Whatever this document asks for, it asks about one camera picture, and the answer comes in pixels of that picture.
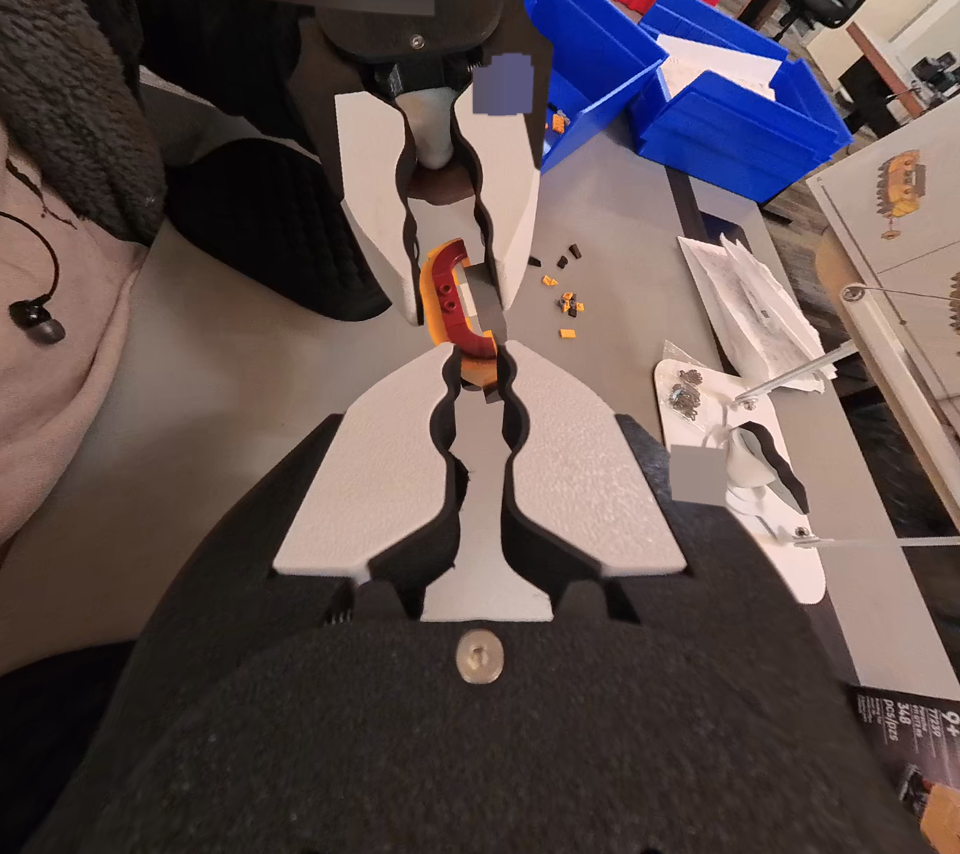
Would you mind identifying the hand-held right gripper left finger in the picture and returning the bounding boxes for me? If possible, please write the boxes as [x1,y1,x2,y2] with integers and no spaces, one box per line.
[271,344,470,584]

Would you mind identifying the person's left hand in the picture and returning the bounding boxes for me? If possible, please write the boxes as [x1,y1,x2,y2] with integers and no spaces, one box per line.
[409,164,483,205]

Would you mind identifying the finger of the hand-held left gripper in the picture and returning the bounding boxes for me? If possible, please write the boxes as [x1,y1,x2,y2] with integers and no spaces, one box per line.
[452,113,544,314]
[333,89,427,330]

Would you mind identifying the white rounded base plate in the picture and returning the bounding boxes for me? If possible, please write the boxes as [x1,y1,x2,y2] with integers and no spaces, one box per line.
[654,357,826,606]

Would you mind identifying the person's right forearm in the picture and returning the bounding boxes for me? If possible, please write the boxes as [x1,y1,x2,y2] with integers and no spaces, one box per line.
[0,644,144,854]

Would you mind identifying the crumpled clear plastic bags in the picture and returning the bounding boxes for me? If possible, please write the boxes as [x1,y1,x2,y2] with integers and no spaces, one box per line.
[678,231,835,396]

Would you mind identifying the clear bag of black parts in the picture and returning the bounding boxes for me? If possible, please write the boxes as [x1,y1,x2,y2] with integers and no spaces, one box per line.
[660,340,725,425]

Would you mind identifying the lego instruction booklet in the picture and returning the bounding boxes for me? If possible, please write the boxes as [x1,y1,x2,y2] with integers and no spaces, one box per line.
[806,115,960,446]

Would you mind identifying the person's left forearm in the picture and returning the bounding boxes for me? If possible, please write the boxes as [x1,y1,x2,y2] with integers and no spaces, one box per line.
[127,0,393,323]

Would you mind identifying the white swivel mount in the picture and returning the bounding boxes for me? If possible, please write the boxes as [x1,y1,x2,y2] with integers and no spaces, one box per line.
[723,419,813,519]

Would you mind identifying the metal rod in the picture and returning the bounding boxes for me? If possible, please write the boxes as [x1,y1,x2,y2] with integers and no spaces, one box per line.
[793,528,960,550]
[733,342,858,411]

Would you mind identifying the beige shirt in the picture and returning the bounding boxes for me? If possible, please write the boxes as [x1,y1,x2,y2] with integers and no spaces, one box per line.
[0,119,151,548]

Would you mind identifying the black lego box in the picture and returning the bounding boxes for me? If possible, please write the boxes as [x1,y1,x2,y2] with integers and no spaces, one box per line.
[855,681,960,842]

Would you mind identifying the white paper sheet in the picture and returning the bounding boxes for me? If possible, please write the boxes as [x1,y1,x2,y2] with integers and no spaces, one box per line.
[660,35,783,99]

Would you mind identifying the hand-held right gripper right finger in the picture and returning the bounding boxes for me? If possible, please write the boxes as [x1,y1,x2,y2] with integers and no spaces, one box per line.
[496,341,690,578]

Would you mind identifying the black fleece jacket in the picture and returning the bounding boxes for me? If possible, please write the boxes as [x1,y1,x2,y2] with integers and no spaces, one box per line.
[0,0,168,244]

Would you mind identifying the black wired earphone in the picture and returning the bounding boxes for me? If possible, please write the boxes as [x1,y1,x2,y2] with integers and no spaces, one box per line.
[0,210,67,347]

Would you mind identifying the curved orange dark red lego assembly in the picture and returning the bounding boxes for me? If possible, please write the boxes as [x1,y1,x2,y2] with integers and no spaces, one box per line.
[420,237,511,405]

